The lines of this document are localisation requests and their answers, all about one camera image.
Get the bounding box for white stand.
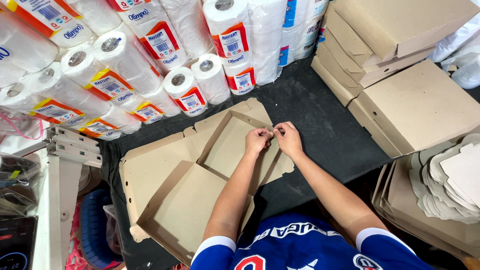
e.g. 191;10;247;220
11;148;84;270

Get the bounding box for brown cardboard box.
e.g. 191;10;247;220
119;98;295;265

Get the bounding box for closed large cardboard pizza box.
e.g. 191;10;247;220
347;59;480;159

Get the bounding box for blue plastic stool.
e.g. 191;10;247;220
79;189;125;269

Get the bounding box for clear bag with pink string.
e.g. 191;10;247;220
0;106;48;142

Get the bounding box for blue football jersey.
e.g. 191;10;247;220
190;212;436;270

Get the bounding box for heap of wrapped paper towel rolls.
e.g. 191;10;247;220
0;0;283;142

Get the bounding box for pile of flat cardboard blanks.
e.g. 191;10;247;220
408;133;480;225

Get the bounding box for pink cloth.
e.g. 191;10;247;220
65;198;90;270

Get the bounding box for stack of folded cardboard boxes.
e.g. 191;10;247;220
310;0;480;107

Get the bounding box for brown carton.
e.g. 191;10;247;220
371;153;480;260

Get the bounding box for black phone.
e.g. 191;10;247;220
0;216;38;270

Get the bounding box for person's left hand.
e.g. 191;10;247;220
245;127;275;157

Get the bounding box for grey metal bracket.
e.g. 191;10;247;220
43;125;103;169

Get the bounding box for blue label paper roll pack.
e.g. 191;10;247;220
278;0;331;68

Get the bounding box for person's right hand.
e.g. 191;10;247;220
272;121;304;158

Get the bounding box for white plastic bags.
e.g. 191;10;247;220
427;14;480;90

